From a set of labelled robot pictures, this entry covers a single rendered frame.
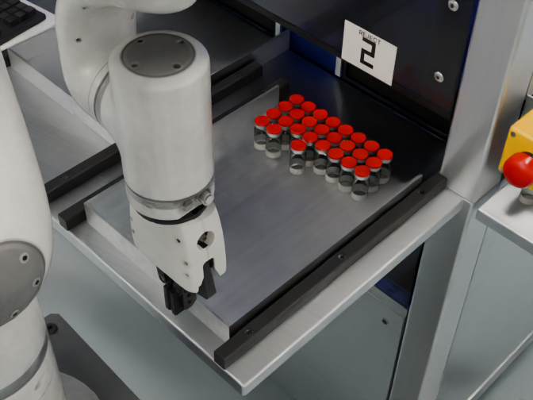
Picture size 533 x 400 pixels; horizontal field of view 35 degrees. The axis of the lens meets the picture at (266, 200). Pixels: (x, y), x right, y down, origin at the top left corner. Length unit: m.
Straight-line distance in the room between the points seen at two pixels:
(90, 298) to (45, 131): 0.97
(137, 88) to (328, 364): 1.04
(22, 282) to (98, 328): 1.50
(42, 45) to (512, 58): 0.72
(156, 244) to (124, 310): 1.27
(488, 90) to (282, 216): 0.29
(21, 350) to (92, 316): 1.39
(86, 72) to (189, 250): 0.19
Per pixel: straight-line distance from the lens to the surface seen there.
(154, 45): 0.72
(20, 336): 0.71
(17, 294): 0.58
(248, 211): 1.08
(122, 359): 2.02
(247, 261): 1.02
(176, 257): 0.82
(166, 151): 0.72
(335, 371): 1.63
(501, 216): 1.12
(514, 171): 1.00
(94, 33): 0.76
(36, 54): 1.37
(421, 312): 1.33
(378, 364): 1.51
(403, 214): 1.07
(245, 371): 0.93
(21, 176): 0.56
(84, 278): 2.18
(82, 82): 0.77
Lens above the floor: 1.66
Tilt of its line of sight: 45 degrees down
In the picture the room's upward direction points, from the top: 1 degrees clockwise
